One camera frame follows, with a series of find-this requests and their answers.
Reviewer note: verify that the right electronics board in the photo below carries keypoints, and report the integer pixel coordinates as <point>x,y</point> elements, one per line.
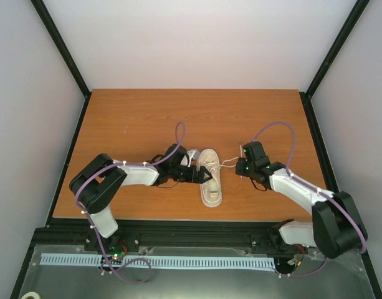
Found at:
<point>288,265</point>

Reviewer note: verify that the light blue cable duct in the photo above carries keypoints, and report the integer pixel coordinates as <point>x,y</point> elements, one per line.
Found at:
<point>167,262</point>

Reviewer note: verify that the electronics board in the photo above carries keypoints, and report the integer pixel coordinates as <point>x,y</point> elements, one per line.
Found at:
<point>119,252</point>
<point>288,265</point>

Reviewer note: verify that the left electronics board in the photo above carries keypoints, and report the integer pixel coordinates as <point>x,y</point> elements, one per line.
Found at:
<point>119,252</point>

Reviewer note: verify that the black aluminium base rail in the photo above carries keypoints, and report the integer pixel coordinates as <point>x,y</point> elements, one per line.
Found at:
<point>261,238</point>

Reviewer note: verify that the left black frame post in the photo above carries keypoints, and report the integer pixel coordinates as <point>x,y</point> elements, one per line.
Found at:
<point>49,24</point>

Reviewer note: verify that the right black frame post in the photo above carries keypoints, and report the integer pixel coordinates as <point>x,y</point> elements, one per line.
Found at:
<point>346,29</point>

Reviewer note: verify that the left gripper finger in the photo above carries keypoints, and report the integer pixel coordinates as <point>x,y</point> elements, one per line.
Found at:
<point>203,178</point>
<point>204,172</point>

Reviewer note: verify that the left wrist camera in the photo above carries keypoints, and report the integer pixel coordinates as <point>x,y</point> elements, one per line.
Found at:
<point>192,155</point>

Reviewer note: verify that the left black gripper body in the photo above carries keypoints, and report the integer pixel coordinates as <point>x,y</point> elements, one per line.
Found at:
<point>184,177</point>

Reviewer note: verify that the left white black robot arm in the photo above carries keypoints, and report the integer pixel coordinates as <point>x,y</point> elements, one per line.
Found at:
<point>96,185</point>

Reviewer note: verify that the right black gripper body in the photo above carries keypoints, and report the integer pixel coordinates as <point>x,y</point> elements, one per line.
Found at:
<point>243,170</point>

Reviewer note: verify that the black frame post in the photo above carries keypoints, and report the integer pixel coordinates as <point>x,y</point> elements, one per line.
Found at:
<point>346,29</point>
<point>49,24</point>

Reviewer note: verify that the beige lace sneaker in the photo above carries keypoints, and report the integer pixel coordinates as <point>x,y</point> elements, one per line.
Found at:
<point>211,192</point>

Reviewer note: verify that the white tape roll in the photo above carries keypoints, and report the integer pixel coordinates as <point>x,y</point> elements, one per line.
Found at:
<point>31,295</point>

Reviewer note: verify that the white shoelace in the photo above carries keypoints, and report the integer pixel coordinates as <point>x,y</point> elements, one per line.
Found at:
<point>228,163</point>

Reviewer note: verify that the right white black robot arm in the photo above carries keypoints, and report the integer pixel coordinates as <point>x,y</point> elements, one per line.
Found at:
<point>336,226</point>

